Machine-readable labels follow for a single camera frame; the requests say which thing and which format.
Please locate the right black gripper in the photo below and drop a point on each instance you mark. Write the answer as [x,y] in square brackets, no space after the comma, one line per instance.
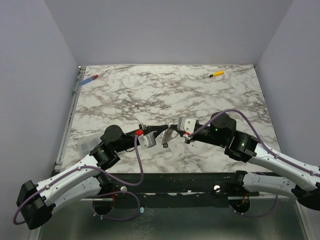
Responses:
[185,135]

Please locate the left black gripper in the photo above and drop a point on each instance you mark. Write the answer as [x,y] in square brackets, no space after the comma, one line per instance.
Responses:
[158,129]

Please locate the metal carabiner with key rings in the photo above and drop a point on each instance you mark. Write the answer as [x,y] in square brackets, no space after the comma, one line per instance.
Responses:
[167,136]

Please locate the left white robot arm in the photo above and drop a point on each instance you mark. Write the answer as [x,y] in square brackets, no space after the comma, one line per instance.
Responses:
[36,202]

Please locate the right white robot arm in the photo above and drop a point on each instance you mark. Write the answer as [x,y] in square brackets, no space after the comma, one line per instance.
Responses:
[294,179]

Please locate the yellow screwdriver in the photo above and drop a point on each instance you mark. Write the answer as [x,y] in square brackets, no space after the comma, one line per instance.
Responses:
[215,74]

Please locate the blue red screwdriver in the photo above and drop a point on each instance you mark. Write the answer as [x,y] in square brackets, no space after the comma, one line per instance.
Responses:
[92,78]

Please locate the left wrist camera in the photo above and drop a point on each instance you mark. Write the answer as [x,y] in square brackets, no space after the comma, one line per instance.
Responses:
[146,140]

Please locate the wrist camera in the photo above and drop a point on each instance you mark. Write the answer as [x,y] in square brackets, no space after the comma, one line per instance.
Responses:
[146,140]
[186,126]

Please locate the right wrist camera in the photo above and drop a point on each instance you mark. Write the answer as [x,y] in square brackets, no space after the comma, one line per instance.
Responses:
[186,126]

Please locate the black mounting rail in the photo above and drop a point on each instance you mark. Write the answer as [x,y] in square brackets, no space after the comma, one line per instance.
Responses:
[174,190]

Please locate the aluminium side rail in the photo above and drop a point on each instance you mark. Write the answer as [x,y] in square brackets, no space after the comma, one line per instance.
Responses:
[75,95]

